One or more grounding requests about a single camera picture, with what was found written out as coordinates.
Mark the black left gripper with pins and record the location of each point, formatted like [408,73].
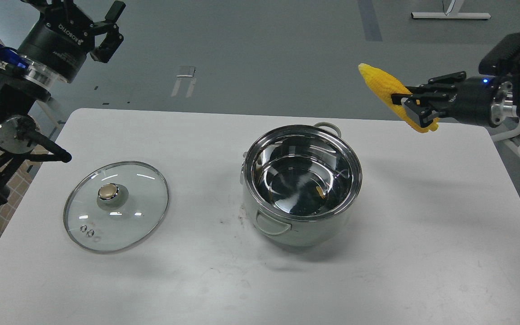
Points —
[64,35]

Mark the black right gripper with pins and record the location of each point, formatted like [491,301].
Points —
[469,101]

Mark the yellow corn cob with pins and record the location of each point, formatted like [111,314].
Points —
[384,85]

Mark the glass pot lid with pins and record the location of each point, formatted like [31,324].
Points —
[116,207]

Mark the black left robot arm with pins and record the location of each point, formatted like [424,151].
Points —
[23,83]

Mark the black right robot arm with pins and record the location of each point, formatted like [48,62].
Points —
[503,64]

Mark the stainless steel pot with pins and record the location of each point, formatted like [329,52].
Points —
[300,183]

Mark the white desk leg base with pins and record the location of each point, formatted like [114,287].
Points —
[453,12]

